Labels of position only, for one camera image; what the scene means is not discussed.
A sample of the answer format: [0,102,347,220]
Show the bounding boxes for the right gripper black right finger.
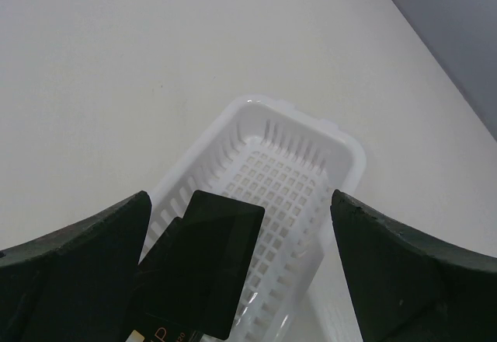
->
[330,190,496,341]

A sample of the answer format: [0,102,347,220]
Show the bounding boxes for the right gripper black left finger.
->
[1,191,151,341]

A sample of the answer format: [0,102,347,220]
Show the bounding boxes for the black credit card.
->
[158,190,265,340]

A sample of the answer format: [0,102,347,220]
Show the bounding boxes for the black card with gold print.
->
[122,218,208,341]

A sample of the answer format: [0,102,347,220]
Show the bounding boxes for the white plastic basket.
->
[144,96,366,341]

